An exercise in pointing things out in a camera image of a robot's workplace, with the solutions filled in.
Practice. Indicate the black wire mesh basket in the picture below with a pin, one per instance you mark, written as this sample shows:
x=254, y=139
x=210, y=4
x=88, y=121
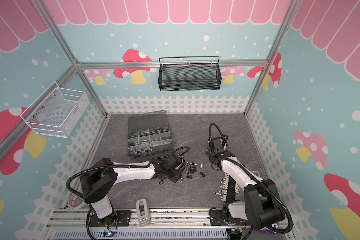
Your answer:
x=195, y=73

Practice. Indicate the roll of clear tape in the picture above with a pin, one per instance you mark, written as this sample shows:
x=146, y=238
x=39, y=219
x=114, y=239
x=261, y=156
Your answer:
x=75, y=202

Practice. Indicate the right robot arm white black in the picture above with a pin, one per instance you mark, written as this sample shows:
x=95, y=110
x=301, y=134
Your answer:
x=262, y=206

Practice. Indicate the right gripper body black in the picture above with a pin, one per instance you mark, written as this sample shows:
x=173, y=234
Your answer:
x=214, y=145

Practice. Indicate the white wire mesh basket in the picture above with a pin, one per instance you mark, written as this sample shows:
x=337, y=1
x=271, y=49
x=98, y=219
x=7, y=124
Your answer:
x=56, y=112

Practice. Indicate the white slotted cable duct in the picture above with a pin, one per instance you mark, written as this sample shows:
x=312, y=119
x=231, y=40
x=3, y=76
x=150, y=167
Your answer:
x=163, y=234

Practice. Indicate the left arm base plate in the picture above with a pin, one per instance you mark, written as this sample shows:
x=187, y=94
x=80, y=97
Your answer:
x=118, y=218

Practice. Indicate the black rack with screws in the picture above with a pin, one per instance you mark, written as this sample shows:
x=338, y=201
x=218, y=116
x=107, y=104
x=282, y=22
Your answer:
x=229, y=190

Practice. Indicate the grey handheld remote device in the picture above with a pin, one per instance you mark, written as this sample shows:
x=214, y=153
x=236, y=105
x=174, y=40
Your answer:
x=143, y=212

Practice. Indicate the black screws cluster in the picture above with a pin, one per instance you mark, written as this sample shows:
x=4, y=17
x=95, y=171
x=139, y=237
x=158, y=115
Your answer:
x=190, y=170

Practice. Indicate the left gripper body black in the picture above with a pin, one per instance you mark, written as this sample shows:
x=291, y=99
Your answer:
x=173, y=175

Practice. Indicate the clear plastic organizer box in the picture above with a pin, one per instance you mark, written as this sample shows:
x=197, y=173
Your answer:
x=149, y=134

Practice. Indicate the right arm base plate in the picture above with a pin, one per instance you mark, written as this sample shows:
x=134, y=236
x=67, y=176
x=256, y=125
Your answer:
x=221, y=217

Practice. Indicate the green circuit board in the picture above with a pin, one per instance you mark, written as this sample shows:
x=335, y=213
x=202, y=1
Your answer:
x=110, y=233

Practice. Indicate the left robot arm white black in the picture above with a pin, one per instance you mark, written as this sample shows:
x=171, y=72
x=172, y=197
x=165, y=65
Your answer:
x=93, y=184

